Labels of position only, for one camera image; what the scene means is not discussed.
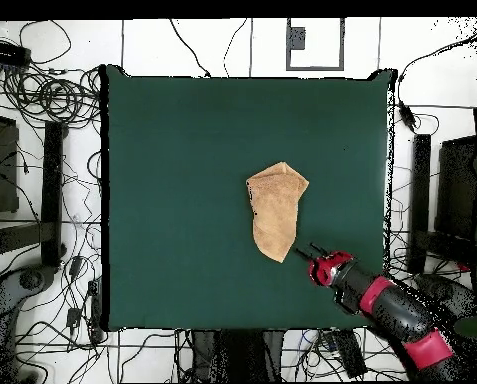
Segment long black cable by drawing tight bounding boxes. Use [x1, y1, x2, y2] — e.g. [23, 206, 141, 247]
[168, 18, 212, 78]

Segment blue cable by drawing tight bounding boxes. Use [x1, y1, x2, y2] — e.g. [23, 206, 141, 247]
[300, 329, 322, 346]

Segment small grey square plate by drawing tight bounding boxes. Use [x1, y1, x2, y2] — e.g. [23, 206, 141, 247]
[289, 26, 306, 51]

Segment black box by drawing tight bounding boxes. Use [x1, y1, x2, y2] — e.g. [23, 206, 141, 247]
[0, 111, 20, 215]
[435, 134, 477, 241]

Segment black stand frame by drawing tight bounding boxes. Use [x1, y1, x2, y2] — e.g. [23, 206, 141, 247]
[189, 329, 285, 383]

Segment black power strip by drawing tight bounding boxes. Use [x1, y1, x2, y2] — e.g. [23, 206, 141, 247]
[331, 328, 369, 379]
[0, 38, 32, 68]

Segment dark grey tripod base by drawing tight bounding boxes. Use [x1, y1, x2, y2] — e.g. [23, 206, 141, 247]
[0, 263, 59, 383]
[421, 273, 477, 321]

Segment coiled black cable bundle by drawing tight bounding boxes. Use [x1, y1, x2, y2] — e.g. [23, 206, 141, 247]
[1, 66, 103, 130]

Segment dark green table cloth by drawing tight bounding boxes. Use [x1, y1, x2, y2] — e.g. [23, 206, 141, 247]
[105, 64, 397, 332]

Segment thin black cable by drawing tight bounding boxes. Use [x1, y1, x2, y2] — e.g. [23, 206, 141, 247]
[222, 17, 250, 78]

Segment tan terry towel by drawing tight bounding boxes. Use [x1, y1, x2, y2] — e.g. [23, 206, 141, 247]
[244, 160, 310, 264]

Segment looped black cable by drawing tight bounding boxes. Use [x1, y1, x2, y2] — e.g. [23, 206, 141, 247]
[18, 19, 73, 65]

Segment black stand base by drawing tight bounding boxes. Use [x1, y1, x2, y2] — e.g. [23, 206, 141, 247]
[406, 133, 477, 277]
[0, 120, 68, 268]

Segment black cable with adapter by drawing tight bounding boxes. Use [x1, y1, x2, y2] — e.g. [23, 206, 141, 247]
[396, 23, 477, 134]

